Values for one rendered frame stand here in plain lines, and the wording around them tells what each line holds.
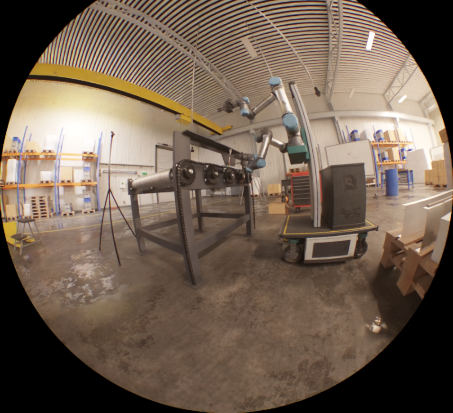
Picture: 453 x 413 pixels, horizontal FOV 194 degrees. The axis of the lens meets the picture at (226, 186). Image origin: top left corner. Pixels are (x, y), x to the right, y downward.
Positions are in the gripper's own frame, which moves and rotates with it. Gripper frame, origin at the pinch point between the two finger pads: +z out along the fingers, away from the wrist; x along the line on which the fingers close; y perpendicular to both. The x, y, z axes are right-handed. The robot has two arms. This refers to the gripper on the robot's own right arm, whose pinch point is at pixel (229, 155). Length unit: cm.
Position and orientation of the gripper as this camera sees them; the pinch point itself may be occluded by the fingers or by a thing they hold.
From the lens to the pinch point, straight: 143.0
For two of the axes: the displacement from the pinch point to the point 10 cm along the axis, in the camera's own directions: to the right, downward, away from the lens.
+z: -8.7, -1.8, 4.6
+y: 0.9, -9.7, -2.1
